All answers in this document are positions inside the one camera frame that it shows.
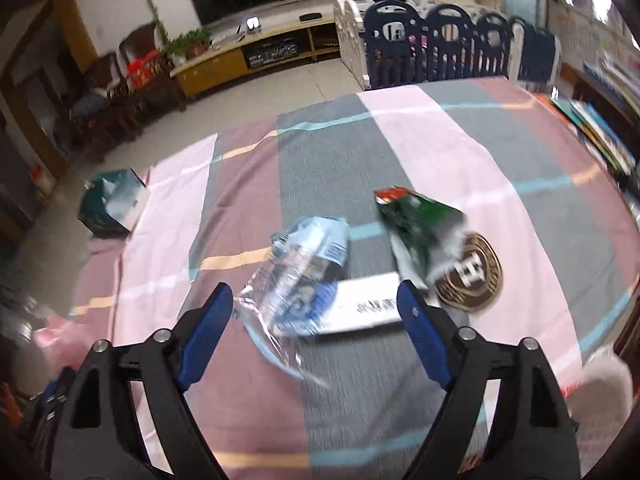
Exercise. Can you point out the dark wooden chair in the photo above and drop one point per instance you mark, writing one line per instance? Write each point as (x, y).
(155, 95)
(107, 125)

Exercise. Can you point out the small black set-top box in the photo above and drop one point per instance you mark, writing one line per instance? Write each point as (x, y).
(309, 16)

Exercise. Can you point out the red gift box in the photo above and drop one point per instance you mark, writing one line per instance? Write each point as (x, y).
(145, 71)

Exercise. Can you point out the row of picture books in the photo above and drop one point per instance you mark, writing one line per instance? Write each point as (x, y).
(595, 130)

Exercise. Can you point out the small white desk device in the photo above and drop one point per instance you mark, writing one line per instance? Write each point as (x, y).
(253, 24)

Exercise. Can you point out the potted green plant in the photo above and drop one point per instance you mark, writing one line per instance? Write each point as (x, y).
(187, 44)

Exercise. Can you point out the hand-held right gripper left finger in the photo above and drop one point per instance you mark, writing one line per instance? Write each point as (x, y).
(205, 340)

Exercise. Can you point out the white plastic basket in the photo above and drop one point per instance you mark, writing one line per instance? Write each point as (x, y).
(600, 400)

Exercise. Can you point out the green paper bag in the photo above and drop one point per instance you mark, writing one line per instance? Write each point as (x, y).
(110, 205)

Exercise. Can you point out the green snack packet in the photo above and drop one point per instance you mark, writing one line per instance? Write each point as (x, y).
(415, 225)

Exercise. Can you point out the green ivy garland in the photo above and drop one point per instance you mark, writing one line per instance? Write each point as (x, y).
(150, 5)

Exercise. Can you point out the white cardboard strip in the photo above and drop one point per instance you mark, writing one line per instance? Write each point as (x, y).
(365, 305)

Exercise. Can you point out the black audio receiver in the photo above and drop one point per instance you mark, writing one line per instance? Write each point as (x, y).
(272, 55)

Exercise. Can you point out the red bag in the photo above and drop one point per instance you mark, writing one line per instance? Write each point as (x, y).
(40, 180)

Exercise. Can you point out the blue clear plastic wrapper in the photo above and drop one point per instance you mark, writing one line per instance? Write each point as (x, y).
(300, 280)

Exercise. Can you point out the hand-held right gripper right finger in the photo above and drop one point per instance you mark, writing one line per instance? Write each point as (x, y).
(420, 325)

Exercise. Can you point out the striped pink grey tablecloth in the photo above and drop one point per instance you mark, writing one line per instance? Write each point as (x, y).
(350, 150)

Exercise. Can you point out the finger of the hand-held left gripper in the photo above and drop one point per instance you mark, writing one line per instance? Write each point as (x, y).
(52, 395)

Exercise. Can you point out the dark bag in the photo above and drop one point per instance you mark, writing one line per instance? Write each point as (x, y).
(90, 105)

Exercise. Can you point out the wooden television cabinet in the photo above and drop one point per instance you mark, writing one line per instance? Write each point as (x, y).
(210, 72)

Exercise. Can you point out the blue white playpen fence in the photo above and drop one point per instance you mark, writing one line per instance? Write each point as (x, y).
(450, 50)

